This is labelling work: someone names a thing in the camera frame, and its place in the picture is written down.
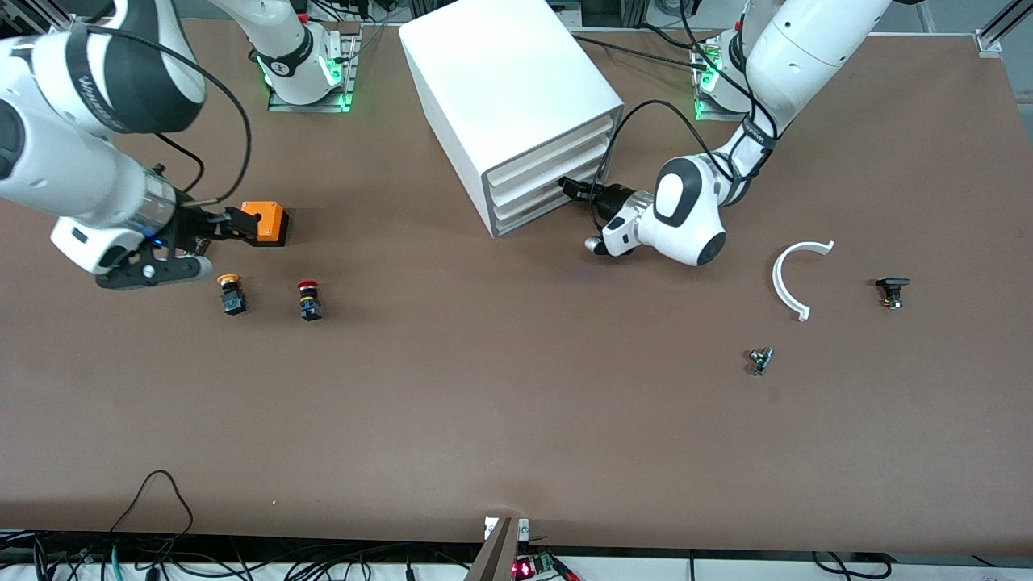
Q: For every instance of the chrome metal pipe fitting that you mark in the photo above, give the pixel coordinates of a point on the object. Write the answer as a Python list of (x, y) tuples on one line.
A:
[(760, 361)]

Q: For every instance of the brown angled post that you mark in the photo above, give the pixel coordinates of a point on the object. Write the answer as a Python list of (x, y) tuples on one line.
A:
[(494, 557)]

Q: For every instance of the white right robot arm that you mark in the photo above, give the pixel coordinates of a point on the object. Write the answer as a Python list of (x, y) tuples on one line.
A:
[(81, 169)]

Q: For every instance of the orange button enclosure box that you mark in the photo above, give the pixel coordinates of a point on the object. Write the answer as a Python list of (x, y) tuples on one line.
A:
[(273, 224)]

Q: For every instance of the small white mounting bracket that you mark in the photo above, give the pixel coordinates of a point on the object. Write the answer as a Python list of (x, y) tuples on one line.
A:
[(523, 529)]

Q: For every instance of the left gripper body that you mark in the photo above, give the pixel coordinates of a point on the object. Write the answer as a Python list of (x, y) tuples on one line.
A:
[(611, 196)]

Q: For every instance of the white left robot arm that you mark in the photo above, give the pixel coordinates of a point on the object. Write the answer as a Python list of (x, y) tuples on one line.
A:
[(807, 48)]

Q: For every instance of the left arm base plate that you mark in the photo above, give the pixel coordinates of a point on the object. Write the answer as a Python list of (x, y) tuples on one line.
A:
[(726, 115)]

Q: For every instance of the yellow push button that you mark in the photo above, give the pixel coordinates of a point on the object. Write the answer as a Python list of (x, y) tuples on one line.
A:
[(232, 300)]

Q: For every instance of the circuit board with red LED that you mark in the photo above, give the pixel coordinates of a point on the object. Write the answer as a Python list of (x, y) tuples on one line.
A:
[(526, 569)]

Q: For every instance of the white cabinet drawer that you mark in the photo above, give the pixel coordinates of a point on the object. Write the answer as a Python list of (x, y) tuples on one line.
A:
[(524, 165), (524, 211), (524, 181), (524, 196)]

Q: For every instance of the white drawer cabinet housing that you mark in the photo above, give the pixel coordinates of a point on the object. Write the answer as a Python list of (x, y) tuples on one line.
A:
[(500, 73)]

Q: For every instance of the white semicircular plastic bracket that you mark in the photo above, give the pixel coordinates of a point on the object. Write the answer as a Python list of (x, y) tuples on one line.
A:
[(779, 282)]

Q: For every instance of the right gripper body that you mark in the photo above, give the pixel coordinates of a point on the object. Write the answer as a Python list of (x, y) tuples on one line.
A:
[(196, 227)]

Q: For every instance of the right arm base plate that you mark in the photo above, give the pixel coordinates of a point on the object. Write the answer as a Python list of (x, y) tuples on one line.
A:
[(350, 68)]

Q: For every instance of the aluminium frame profile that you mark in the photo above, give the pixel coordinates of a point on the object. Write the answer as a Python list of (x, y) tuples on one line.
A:
[(997, 32), (36, 14)]

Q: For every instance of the red push button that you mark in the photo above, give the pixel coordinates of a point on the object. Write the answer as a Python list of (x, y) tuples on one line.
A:
[(309, 305)]

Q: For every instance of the black flat-head switch component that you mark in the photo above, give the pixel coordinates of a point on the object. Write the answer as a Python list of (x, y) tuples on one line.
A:
[(892, 284)]

